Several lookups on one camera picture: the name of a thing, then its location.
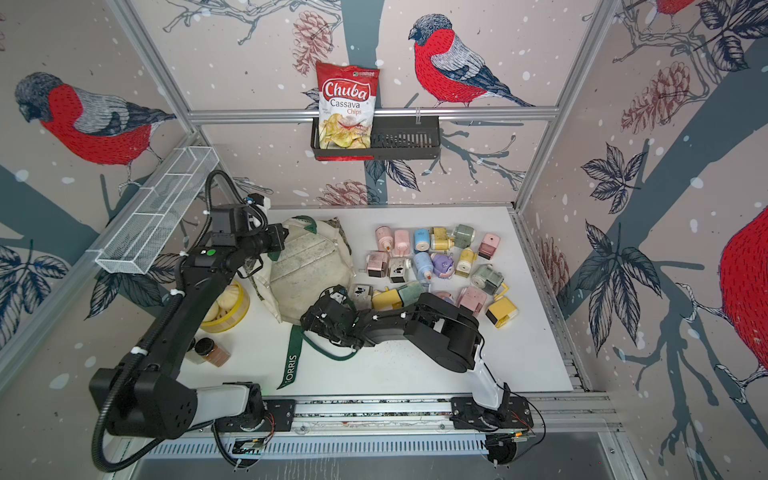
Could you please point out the black wire wall basket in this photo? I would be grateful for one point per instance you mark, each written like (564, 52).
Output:
(392, 138)

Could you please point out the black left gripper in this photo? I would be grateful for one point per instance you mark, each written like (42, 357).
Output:
(277, 235)

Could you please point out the pink square pencil sharpener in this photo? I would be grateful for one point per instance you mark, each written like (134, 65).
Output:
(488, 246)

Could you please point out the brown spice jar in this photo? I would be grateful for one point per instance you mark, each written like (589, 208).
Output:
(212, 352)

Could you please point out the pink black-faced pencil sharpener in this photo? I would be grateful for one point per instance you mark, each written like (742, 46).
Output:
(377, 264)

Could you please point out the cream green-handled tote bag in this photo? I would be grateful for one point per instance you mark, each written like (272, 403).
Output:
(315, 256)

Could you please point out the yellow bowl with buns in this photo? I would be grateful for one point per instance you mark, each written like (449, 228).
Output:
(228, 310)

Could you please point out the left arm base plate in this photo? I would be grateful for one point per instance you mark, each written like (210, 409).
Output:
(273, 415)

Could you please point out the cream pencil sharpener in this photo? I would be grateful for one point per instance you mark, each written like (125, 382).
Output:
(399, 268)

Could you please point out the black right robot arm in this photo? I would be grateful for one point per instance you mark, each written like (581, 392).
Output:
(447, 334)

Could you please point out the dark-lid spice jar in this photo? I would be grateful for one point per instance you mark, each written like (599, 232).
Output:
(191, 354)

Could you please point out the white wire mesh shelf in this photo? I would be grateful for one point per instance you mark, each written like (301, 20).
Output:
(161, 205)

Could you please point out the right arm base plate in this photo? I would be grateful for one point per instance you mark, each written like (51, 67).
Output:
(514, 413)

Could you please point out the light blue pencil sharpener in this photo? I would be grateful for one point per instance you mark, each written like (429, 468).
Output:
(423, 267)

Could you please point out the red Chuba cassava chips bag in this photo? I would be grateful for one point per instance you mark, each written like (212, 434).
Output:
(347, 101)

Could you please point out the pink boxy pencil sharpener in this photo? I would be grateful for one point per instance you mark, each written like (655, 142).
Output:
(472, 299)

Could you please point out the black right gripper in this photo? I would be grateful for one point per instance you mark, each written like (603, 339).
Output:
(308, 322)

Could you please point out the pink dark-faced pencil sharpener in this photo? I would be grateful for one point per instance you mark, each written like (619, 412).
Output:
(446, 296)

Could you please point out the grey white pencil sharpener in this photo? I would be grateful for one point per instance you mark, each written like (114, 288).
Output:
(361, 296)

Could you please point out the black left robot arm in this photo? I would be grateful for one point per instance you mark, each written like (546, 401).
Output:
(141, 403)

